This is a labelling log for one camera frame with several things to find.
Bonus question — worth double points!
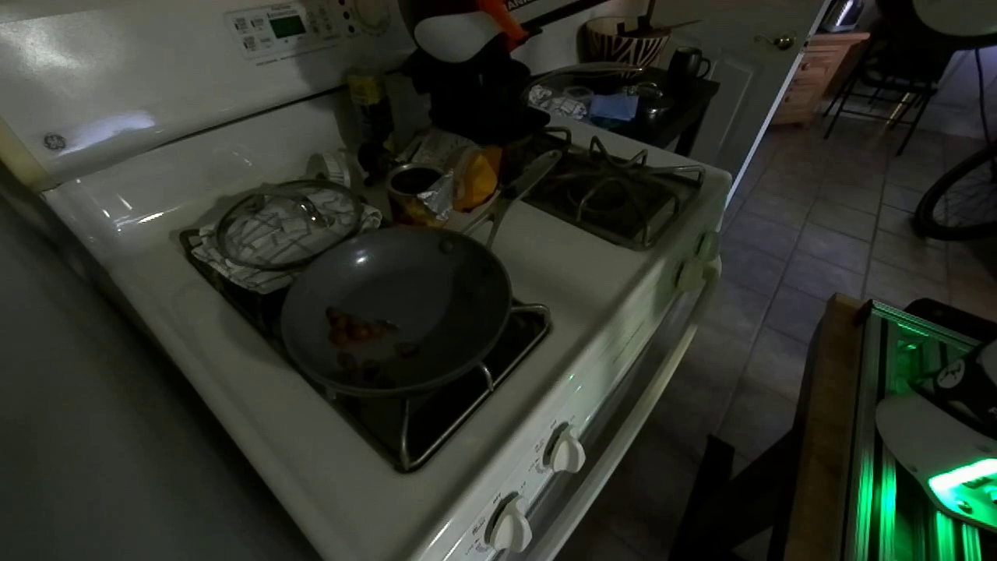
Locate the blue sponge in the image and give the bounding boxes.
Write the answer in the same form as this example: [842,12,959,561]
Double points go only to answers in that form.
[585,91,643,129]

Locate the red brown food bits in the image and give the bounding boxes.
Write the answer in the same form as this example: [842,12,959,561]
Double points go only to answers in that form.
[325,303,404,380]

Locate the crumpled aluminium foil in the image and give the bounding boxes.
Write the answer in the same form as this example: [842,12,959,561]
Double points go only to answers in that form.
[185,175,389,298]

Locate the bicycle wheel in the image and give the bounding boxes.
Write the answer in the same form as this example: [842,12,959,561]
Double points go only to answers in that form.
[908,140,997,245]

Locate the green lit aluminium frame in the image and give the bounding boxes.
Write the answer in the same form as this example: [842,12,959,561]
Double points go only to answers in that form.
[842,296,997,561]

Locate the white stove knob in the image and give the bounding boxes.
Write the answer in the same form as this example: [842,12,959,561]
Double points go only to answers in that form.
[538,419,589,480]
[675,254,712,298]
[484,494,537,557]
[696,230,726,267]

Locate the white GE gas stove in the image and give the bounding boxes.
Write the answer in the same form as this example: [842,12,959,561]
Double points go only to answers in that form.
[0,0,734,561]

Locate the small metal cup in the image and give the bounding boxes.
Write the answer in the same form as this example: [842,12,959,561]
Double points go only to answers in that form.
[384,161,460,228]

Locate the white door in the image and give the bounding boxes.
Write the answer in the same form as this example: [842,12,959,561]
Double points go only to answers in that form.
[665,0,834,216]

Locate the orange round item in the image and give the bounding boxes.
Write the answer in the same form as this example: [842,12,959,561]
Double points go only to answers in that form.
[454,146,505,212]

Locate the zebra striped bowl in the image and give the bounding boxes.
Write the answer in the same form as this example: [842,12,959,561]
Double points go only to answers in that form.
[575,9,678,72]

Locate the dark metal chair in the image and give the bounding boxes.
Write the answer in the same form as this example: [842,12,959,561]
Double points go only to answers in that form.
[821,0,943,158]

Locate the white oven door handle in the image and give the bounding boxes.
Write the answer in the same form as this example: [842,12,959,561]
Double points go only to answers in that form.
[528,259,726,561]

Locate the gray frying pan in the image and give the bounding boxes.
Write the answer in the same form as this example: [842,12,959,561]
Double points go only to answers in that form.
[279,150,566,402]

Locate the brown cardboard box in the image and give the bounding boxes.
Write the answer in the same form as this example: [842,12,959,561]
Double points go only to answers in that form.
[775,27,874,131]

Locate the brown wooden board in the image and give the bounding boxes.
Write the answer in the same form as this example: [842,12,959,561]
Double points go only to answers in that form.
[780,294,868,561]

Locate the black burner grate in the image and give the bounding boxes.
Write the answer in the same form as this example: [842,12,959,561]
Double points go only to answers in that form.
[310,296,556,477]
[523,129,712,254]

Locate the black cooking pot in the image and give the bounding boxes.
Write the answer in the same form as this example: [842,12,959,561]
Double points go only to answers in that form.
[441,94,556,150]

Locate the black mug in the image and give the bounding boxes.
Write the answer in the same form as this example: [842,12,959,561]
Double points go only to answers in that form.
[665,42,716,102]

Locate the black side table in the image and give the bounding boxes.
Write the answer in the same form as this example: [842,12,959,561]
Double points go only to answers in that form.
[523,59,726,158]

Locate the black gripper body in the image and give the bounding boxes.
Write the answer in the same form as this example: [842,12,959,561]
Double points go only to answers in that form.
[404,41,538,122]

